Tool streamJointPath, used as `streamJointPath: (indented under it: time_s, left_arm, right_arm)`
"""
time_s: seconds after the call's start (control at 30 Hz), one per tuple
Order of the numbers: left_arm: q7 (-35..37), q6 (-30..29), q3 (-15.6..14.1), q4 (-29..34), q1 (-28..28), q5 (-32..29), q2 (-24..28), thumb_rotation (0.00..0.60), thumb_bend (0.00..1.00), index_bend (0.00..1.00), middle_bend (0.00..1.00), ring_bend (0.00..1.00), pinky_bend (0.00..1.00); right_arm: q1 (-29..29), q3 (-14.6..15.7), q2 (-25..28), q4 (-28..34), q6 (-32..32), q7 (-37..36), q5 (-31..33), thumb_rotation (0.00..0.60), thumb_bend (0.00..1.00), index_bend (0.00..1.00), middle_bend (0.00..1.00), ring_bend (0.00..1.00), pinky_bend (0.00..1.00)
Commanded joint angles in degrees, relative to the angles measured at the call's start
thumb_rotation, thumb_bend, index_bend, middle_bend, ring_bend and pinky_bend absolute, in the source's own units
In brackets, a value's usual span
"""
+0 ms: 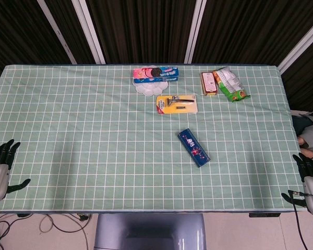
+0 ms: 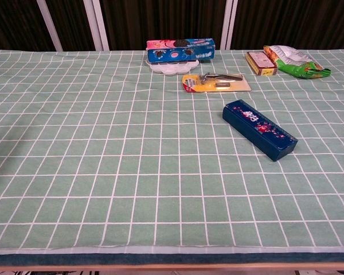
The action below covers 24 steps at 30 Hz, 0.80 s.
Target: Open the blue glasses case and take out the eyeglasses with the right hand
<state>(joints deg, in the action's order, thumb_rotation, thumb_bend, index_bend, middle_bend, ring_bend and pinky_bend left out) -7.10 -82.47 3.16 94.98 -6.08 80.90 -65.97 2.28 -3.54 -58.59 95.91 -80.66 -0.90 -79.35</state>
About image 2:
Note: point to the blue glasses case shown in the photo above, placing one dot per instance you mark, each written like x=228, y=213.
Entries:
x=258, y=129

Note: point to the yellow razor blister pack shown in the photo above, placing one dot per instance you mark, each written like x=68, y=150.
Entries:
x=206, y=87

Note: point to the white plastic paint palette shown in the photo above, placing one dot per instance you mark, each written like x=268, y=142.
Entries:
x=172, y=68

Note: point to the green checked tablecloth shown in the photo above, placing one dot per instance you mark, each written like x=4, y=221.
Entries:
x=103, y=143

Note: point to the blue Oreo cookie box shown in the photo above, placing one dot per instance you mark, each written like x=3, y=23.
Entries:
x=189, y=53

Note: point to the red and yellow small box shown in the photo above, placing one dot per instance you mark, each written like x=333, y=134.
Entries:
x=261, y=63

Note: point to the dark pleated partition panel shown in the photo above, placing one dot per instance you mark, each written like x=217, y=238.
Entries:
x=298, y=23
x=71, y=23
x=14, y=23
x=160, y=20

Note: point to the blue felt table underlay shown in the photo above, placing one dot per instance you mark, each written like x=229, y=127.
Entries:
x=160, y=259

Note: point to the green snack bag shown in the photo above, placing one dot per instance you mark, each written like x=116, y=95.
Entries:
x=295, y=66

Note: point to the white partition post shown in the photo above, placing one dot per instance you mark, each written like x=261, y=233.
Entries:
x=228, y=25
x=50, y=25
x=99, y=25

